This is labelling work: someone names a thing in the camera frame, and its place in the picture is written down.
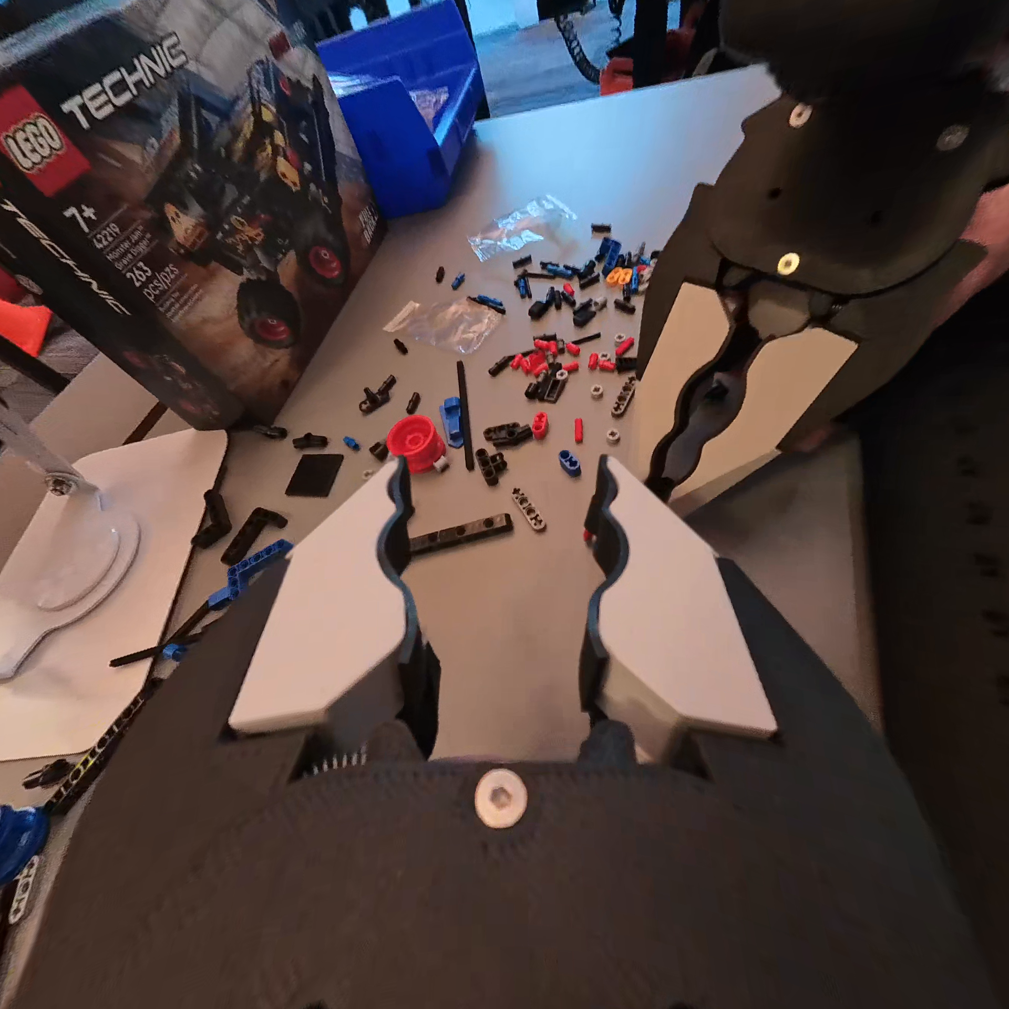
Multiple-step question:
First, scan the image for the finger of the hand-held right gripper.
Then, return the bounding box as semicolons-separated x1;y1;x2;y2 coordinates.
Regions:
633;281;739;483
668;325;862;519

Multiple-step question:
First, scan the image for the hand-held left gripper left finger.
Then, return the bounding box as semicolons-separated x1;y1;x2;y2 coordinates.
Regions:
229;456;442;761

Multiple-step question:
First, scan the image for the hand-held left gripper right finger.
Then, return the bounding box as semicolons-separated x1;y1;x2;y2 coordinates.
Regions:
579;453;780;763

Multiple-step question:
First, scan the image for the pile of small mixed bricks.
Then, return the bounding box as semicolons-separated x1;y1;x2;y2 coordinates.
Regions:
434;223;663;405

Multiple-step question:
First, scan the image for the grey desk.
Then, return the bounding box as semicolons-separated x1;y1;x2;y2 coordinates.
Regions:
0;63;884;1009

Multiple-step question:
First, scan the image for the person's right hand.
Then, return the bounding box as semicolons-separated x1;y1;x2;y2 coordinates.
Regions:
960;183;1009;273

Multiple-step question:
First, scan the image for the blue angled beam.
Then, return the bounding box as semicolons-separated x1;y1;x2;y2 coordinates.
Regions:
209;540;294;608

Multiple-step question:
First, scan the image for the black angled beam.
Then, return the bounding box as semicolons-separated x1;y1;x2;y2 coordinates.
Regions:
221;508;289;566

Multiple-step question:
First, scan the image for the black flat panel tile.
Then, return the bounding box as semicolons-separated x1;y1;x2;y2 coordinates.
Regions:
285;453;345;498

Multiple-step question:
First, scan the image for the long black beam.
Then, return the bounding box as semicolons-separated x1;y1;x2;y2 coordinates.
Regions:
408;512;513;557

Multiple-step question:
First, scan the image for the black bent connector beam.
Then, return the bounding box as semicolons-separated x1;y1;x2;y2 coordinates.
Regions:
191;490;233;550

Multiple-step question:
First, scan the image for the clear plastic bag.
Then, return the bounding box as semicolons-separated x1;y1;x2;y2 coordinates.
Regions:
467;194;578;263
384;298;506;356

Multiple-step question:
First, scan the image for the red wheel hub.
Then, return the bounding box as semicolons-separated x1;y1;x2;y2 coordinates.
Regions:
386;416;446;474

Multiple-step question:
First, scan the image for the long black axle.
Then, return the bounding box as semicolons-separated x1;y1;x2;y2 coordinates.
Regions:
456;361;476;471

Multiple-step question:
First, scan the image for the white book stand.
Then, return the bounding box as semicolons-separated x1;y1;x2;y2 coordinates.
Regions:
0;394;230;763

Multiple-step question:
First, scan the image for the black straight beam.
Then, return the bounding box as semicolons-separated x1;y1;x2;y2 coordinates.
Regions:
43;678;162;813

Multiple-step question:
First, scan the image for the black perforated panel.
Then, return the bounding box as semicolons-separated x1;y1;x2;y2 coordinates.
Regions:
855;276;1009;1009

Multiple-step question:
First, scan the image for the blue plastic bin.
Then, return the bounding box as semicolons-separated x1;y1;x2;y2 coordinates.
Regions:
315;0;482;219

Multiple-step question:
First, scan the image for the blue wheel hub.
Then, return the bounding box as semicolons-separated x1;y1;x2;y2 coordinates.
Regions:
0;804;50;884

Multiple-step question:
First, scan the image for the white thin beam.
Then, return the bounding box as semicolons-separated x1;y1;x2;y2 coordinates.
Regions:
8;855;39;925

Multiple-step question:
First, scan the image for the toy truck set box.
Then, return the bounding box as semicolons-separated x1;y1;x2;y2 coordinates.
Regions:
0;0;387;432

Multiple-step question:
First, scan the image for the orange plastic object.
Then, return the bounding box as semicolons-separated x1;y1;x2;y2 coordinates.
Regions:
0;298;52;357

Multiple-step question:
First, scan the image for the black coiled cable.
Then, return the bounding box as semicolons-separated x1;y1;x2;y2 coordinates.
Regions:
555;0;632;85

